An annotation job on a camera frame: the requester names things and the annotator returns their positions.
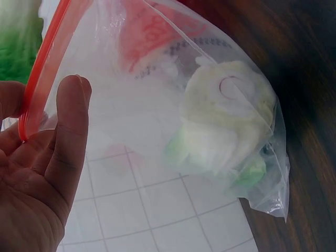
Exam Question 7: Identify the person's left hand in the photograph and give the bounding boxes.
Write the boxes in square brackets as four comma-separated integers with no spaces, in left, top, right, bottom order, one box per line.
[0,74,93,252]

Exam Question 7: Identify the clear zip bag red seal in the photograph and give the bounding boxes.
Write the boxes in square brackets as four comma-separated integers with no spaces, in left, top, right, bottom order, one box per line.
[17,0,291,224]

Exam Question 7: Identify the white grid mat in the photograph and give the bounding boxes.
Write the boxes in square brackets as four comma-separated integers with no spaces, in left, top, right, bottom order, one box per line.
[56,145,261,252]

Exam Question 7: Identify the red soft toy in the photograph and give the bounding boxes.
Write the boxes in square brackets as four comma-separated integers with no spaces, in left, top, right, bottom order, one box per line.
[119,5,208,73]

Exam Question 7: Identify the grey cloth dark stitching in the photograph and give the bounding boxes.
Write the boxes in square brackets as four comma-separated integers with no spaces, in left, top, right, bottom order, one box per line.
[133,36,233,81]

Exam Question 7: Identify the cream white soft toy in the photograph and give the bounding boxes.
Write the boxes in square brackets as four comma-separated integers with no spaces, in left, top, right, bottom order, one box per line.
[181,60,277,176]

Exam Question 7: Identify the green soft toy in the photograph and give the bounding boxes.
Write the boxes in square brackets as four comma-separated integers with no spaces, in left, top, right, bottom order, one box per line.
[164,125,267,197]

